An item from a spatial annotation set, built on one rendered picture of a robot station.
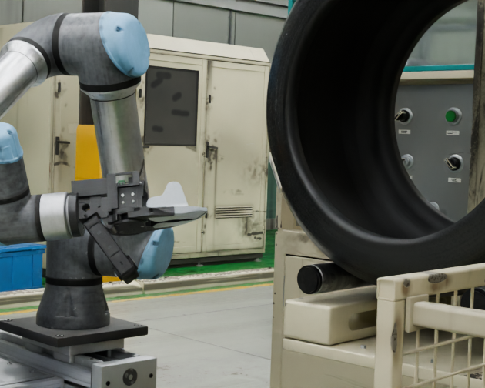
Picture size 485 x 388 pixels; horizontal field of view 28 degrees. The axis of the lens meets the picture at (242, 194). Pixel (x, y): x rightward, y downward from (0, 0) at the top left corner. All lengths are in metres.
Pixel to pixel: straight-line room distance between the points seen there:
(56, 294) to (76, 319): 0.07
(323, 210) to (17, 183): 0.47
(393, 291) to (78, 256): 1.25
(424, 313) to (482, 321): 0.05
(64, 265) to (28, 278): 5.08
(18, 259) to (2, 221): 5.44
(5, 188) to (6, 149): 0.06
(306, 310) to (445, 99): 0.78
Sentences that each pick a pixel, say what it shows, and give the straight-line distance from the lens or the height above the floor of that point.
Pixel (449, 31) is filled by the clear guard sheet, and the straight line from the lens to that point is 2.10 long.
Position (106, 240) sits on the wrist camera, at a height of 0.95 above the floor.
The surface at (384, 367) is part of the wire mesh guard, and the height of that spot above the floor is 0.93.
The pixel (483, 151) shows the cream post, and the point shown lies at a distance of 1.72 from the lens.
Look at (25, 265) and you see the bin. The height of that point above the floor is 0.18.
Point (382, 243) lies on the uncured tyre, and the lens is 1.38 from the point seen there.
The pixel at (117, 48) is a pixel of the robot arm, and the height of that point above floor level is 1.26.
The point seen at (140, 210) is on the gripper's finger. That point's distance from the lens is 1.48.
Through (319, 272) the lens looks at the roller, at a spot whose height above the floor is 0.91.
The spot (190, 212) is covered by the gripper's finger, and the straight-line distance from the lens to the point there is 1.50.
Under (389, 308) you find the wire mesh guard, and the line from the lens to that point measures 0.78.
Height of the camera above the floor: 1.10
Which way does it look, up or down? 3 degrees down
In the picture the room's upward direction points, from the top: 2 degrees clockwise
